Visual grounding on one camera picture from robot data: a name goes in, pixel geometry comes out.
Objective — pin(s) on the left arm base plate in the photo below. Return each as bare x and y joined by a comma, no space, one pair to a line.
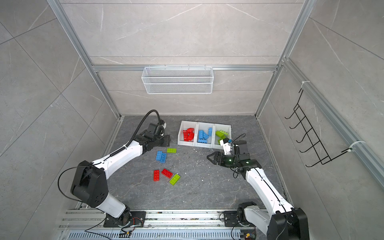
127,219

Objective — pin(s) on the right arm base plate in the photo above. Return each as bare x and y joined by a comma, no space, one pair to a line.
230,218

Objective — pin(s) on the white wire mesh basket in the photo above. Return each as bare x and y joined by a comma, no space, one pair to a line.
178,80

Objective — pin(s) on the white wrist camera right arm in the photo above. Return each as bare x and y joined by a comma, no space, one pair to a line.
227,145

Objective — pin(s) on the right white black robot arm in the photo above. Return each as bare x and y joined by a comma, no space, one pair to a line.
279,220

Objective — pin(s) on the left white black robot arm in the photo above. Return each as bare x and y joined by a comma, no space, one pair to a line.
90,181

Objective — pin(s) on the white left plastic bin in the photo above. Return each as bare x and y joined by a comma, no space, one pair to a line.
183,127

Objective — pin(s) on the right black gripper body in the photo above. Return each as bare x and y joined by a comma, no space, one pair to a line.
229,160

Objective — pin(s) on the blue lego brick pair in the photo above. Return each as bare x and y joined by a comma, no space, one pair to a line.
163,158
159,155

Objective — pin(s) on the red arch lego piece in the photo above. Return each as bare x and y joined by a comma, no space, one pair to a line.
185,134

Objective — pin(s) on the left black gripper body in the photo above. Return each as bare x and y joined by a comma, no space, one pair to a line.
162,141

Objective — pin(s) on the white middle plastic bin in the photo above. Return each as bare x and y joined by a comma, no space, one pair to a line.
204,127

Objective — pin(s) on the white right plastic bin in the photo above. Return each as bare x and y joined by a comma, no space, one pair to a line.
217,127

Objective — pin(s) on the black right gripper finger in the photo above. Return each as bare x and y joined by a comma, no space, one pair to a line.
213,155
215,161

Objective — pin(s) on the white plastic bin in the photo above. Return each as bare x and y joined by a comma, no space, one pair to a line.
183,127
217,127
204,127

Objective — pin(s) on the red lego brick small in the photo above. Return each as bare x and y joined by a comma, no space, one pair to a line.
167,173

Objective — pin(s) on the black wire hook rack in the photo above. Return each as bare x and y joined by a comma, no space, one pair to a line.
310,135

